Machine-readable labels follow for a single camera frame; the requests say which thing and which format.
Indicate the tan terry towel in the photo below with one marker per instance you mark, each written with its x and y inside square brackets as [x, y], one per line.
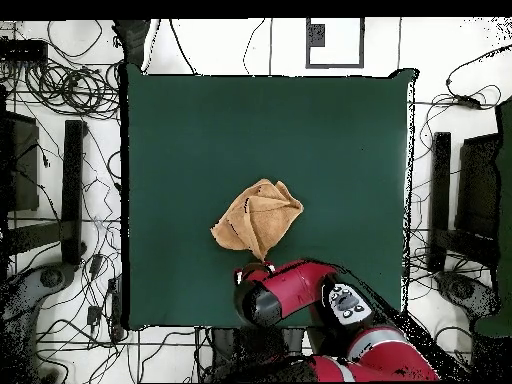
[260, 220]

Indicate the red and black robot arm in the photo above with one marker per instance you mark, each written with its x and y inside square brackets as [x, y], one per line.
[296, 286]

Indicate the black flat device box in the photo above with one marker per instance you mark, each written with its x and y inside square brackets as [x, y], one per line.
[24, 51]

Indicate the black power strip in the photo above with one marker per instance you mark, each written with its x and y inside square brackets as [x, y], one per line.
[116, 308]

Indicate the black power adapter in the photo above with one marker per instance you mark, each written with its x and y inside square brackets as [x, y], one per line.
[468, 102]
[96, 264]

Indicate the dark green table cloth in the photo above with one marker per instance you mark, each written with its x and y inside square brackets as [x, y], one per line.
[240, 128]

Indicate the black square case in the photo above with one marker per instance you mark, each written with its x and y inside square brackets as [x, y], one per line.
[478, 180]
[20, 168]

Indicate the person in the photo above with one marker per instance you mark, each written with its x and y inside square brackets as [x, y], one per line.
[132, 40]

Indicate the dark green fabric sheet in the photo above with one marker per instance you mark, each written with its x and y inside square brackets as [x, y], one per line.
[504, 200]

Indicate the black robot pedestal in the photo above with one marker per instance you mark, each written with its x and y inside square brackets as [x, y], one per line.
[248, 352]

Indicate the dark square floor frame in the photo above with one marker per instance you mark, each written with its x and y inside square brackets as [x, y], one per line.
[316, 35]

